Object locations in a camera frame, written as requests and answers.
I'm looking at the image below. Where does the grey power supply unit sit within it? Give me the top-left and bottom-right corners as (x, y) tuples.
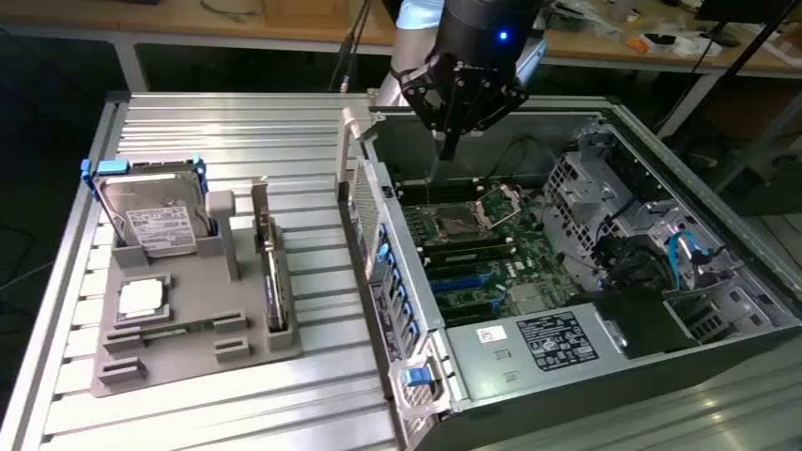
(441, 303), (628, 401)

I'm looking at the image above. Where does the orange and white box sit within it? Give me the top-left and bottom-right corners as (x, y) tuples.
(625, 31), (681, 54)

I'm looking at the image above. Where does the open grey PC case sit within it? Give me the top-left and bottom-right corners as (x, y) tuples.
(337, 96), (802, 451)

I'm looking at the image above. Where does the black plastic air shroud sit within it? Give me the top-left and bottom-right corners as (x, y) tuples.
(591, 290), (704, 361)

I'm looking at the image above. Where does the silver CPU socket cover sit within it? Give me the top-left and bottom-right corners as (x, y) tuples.
(473, 180), (525, 221)

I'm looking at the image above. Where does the silver perforated drive cage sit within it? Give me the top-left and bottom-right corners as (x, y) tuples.
(541, 149), (635, 265)

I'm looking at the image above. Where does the cluttered wooden desk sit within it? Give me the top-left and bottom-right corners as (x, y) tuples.
(537, 0), (802, 137)

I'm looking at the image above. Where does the black hanging cable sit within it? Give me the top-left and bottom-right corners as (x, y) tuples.
(328, 0), (372, 94)

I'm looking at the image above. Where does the long black expansion slot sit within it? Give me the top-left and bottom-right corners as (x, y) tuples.
(428, 263), (502, 278)
(441, 309), (509, 325)
(437, 300), (505, 315)

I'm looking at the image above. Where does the blue expansion slot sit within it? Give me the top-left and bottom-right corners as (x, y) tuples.
(430, 274), (500, 292)

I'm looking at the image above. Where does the silver aluminium stop bracket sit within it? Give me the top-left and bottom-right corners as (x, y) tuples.
(338, 105), (377, 187)

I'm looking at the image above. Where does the black RAM stick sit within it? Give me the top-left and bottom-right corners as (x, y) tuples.
(426, 251), (518, 268)

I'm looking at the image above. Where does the Nvidia GPU card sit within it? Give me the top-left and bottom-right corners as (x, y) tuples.
(249, 177), (294, 333)

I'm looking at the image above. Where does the blue case latch handle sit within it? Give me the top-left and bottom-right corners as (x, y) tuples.
(400, 366), (440, 389)

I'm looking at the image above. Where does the wooden desk with grey frame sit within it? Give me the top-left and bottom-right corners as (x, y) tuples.
(0, 0), (401, 93)

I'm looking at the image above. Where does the CPU socket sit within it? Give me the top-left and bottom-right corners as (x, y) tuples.
(434, 204), (484, 241)

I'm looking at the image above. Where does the black monitor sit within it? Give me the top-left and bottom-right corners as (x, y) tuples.
(692, 0), (775, 23)

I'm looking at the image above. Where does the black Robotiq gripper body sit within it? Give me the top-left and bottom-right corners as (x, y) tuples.
(430, 0), (544, 95)

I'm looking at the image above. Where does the black slanted pole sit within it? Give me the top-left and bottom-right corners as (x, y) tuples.
(725, 0), (800, 81)

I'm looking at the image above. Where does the silver disk bay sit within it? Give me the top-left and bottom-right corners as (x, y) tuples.
(631, 199), (781, 347)

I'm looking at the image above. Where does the hard disk with blue carrier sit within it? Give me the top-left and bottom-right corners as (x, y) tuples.
(78, 157), (213, 259)

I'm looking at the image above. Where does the grey printed parts rack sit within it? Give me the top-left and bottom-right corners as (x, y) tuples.
(90, 176), (302, 399)

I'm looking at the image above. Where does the black RAM slot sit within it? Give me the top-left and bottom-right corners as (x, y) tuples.
(398, 189), (478, 201)
(421, 236), (513, 249)
(396, 184), (477, 195)
(400, 194), (481, 207)
(422, 241), (514, 254)
(394, 179), (476, 191)
(424, 246), (516, 259)

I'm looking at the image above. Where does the green Dell motherboard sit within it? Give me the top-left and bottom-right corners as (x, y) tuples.
(397, 179), (587, 330)

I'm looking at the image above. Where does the silver chipset heatsink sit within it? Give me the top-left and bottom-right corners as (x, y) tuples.
(509, 284), (553, 315)

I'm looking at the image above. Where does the grey looped cable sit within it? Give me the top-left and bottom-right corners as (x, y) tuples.
(489, 134), (546, 182)

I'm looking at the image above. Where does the green RAM stick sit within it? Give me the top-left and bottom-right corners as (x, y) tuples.
(137, 324), (216, 337)

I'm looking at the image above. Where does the blue SATA wire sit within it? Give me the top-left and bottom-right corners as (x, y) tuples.
(664, 224), (697, 293)

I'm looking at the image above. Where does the silver CPU chip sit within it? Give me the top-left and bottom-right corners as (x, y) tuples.
(117, 280), (171, 321)

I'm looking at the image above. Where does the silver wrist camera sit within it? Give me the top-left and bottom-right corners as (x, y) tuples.
(513, 36), (549, 91)

